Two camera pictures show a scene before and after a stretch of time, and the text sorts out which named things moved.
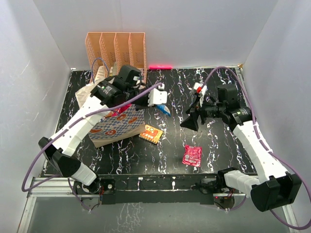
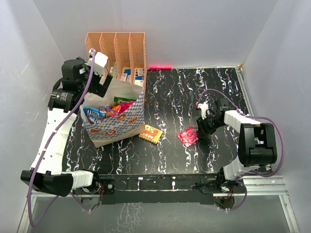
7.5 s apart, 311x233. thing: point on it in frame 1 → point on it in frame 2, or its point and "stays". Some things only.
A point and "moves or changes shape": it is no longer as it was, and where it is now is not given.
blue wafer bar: (164, 108) moves or changes shape
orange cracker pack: (152, 134) stays
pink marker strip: (160, 67) stays
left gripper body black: (142, 101) → (83, 85)
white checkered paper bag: (121, 123) stays
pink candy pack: (192, 155) → (188, 137)
